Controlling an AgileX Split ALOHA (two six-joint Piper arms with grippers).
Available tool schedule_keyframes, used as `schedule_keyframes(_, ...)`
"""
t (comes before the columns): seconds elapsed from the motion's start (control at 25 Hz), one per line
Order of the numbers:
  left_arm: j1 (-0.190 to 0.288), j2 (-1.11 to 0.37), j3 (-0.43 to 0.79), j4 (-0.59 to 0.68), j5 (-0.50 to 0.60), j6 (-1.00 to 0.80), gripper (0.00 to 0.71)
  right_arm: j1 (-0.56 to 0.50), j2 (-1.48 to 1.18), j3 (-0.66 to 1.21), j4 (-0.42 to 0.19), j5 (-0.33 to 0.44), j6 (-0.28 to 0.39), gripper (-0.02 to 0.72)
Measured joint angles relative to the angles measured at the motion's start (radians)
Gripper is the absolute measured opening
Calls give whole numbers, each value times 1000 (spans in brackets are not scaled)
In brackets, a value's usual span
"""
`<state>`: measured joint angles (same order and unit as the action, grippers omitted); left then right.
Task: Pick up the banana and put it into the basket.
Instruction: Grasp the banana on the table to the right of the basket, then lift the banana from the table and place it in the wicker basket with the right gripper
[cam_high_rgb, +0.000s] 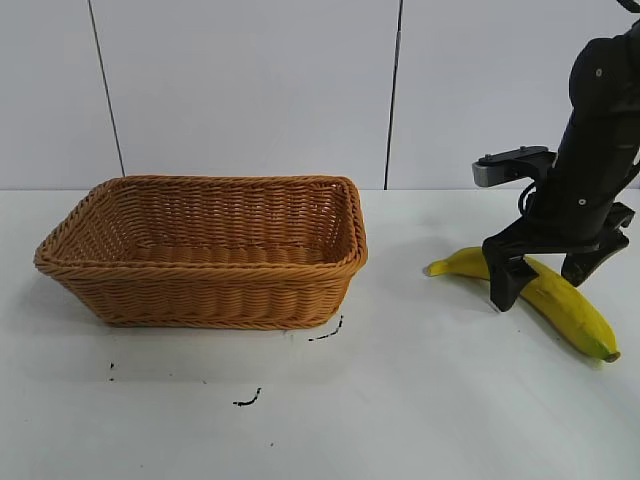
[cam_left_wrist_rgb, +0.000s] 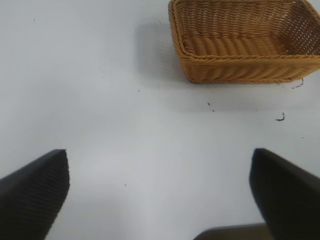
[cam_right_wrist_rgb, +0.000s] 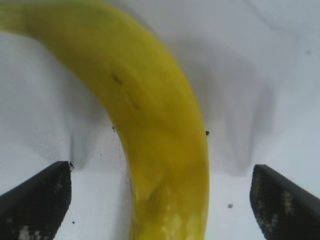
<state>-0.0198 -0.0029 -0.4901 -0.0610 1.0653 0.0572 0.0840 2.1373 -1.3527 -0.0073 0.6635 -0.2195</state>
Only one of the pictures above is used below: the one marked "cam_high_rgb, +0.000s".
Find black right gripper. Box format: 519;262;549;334
481;189;637;313

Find yellow banana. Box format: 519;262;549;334
426;246;622;364

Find woven tan wicker basket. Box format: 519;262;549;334
33;174;370;330

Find black camera cable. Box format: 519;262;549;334
516;178;539;217

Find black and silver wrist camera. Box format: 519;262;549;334
472;145;558;189

